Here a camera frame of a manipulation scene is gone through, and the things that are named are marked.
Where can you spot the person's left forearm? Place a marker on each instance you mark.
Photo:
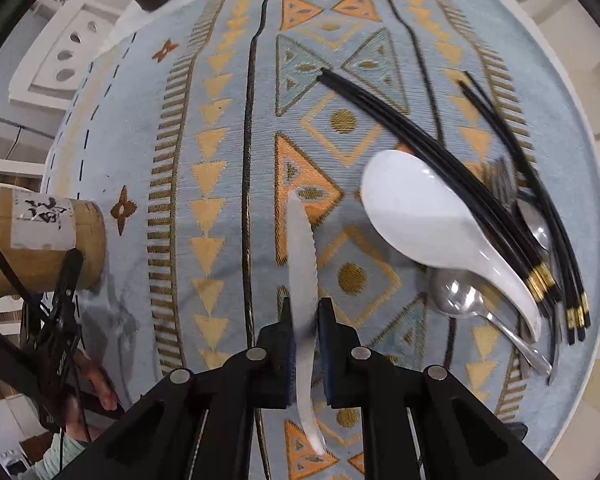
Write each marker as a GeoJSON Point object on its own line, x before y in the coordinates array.
{"type": "Point", "coordinates": [50, 460]}

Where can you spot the black glossy object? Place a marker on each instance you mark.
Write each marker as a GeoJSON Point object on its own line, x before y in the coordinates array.
{"type": "Point", "coordinates": [517, 431]}

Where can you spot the person's left hand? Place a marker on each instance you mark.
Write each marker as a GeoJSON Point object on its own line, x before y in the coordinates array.
{"type": "Point", "coordinates": [92, 395]}

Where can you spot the bundle of black chopsticks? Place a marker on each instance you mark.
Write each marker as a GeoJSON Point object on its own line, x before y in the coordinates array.
{"type": "Point", "coordinates": [517, 250]}

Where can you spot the blue patterned table mat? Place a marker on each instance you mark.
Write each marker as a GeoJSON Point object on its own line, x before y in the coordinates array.
{"type": "Point", "coordinates": [130, 160]}

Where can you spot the brown cylindrical utensil holder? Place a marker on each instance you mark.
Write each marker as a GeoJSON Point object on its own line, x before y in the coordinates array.
{"type": "Point", "coordinates": [45, 265]}

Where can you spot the metal fork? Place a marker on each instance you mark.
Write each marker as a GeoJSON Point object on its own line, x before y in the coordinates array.
{"type": "Point", "coordinates": [500, 182]}

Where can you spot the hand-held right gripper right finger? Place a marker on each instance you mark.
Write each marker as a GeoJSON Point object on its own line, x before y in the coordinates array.
{"type": "Point", "coordinates": [327, 360]}

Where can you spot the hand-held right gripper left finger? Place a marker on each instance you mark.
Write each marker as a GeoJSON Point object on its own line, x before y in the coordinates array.
{"type": "Point", "coordinates": [289, 360]}

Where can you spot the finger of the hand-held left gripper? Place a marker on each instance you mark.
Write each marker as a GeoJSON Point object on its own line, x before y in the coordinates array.
{"type": "Point", "coordinates": [70, 280]}

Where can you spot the metal spoon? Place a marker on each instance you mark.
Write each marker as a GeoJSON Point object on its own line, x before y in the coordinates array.
{"type": "Point", "coordinates": [535, 225]}
{"type": "Point", "coordinates": [455, 295]}

